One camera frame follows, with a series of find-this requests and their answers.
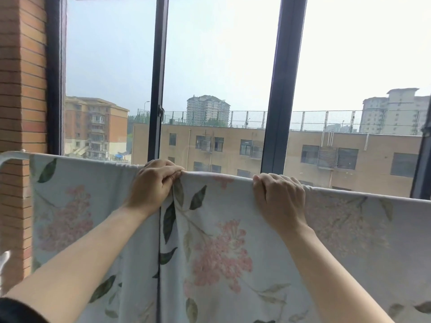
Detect person's left hand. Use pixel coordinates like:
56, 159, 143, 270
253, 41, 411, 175
130, 159, 185, 219

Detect orange apartment building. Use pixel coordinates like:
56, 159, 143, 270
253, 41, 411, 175
64, 96, 130, 162

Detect person's left forearm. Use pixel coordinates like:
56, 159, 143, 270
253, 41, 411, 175
0, 206, 159, 323

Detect black sleeve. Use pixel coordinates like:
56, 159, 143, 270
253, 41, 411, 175
0, 297, 50, 323

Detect rooftop wire fence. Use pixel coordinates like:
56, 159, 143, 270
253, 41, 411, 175
162, 109, 422, 135

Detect grey high-rise building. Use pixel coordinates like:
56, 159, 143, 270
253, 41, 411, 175
360, 88, 431, 135

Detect beige low building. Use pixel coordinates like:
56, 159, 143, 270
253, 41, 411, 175
131, 122, 425, 199

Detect white high-rise building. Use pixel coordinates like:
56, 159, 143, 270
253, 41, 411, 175
186, 95, 231, 127

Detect person's right forearm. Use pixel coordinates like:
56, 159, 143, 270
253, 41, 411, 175
277, 223, 395, 323

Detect green trees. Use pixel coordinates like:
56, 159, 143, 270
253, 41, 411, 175
127, 109, 151, 125

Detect floral bed sheet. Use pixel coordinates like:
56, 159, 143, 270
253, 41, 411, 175
29, 154, 431, 323

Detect person's right hand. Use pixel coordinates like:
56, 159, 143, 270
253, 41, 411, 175
253, 173, 312, 234

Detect dark window frame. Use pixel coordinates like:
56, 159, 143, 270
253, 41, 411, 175
45, 0, 431, 200

